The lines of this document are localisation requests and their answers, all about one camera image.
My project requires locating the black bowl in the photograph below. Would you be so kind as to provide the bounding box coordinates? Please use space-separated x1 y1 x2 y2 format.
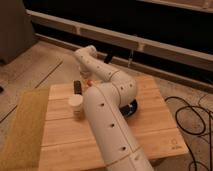
120 100 138 117

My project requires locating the black cable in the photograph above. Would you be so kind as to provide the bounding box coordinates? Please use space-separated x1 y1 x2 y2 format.
164 95 213 171

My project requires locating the orange pepper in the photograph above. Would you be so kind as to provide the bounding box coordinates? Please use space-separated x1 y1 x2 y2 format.
86 80 93 85

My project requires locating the wooden board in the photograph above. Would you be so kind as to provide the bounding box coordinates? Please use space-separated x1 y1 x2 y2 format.
39 76 188 171

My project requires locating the yellow-green cloth mat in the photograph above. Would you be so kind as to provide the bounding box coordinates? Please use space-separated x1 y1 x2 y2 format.
0 89 49 171

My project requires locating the grey cabinet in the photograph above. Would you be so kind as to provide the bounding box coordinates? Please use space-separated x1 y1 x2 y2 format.
0 0 37 64

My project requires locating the white paper cup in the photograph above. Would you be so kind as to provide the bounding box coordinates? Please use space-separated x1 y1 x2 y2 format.
68 94 83 116

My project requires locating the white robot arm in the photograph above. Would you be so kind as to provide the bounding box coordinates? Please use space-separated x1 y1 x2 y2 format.
74 45 154 171

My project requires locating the black remote-like bar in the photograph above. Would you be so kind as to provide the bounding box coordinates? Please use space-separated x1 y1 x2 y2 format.
74 80 82 95

